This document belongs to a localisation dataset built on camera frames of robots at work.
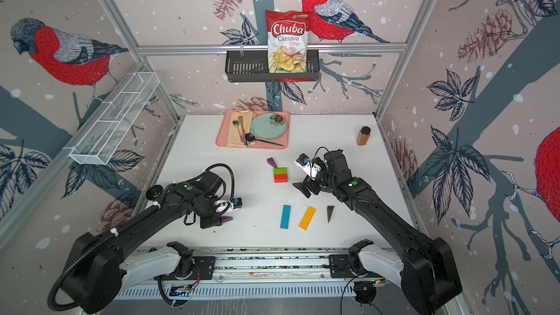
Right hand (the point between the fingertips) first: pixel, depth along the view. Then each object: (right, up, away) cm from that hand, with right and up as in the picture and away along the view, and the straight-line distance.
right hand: (302, 170), depth 82 cm
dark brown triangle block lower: (+11, -17, +4) cm, 21 cm away
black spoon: (-25, +12, +29) cm, 40 cm away
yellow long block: (+2, -20, +4) cm, 20 cm away
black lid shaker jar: (-56, -8, -2) cm, 57 cm away
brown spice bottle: (+31, +13, +22) cm, 41 cm away
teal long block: (-7, -19, +3) cm, 20 cm away
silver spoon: (-34, +20, +36) cm, 54 cm away
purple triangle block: (-14, +1, +19) cm, 23 cm away
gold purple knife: (-30, +16, +32) cm, 47 cm away
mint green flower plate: (-16, +19, +35) cm, 43 cm away
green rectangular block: (-9, -3, +17) cm, 19 cm away
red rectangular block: (-9, -6, +14) cm, 17 cm away
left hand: (-31, -16, +1) cm, 35 cm away
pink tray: (-41, +16, +33) cm, 55 cm away
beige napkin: (-34, +12, +29) cm, 46 cm away
